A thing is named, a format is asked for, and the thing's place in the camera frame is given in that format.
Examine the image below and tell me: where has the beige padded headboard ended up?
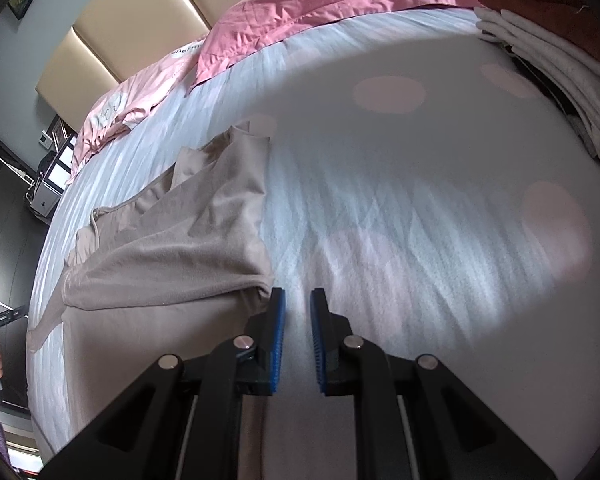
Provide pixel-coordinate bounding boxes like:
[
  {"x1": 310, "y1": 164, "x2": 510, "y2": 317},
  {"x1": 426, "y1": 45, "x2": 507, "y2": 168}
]
[{"x1": 36, "y1": 0, "x2": 240, "y2": 130}]

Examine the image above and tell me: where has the white bedside shelf unit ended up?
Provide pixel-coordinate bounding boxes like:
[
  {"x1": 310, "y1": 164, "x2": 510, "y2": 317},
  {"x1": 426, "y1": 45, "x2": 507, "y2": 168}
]
[{"x1": 24, "y1": 115, "x2": 76, "y2": 224}]

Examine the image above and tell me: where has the beige long-sleeve shirt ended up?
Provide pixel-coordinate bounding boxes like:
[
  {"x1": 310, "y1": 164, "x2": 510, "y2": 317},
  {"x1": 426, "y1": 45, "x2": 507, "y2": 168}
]
[{"x1": 27, "y1": 125, "x2": 273, "y2": 453}]

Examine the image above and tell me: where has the pink pillow left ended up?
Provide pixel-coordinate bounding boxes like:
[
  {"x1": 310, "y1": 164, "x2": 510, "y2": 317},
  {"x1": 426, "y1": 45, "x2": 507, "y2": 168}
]
[{"x1": 68, "y1": 35, "x2": 207, "y2": 184}]

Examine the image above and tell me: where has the white folded garment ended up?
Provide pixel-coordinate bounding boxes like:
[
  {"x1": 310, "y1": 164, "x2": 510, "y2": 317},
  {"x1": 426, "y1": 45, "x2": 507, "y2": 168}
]
[{"x1": 475, "y1": 8, "x2": 600, "y2": 160}]

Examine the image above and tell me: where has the white polka-dot duvet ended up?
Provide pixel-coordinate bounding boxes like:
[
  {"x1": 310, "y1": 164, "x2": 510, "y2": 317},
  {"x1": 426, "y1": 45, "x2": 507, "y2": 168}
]
[{"x1": 30, "y1": 9, "x2": 600, "y2": 479}]

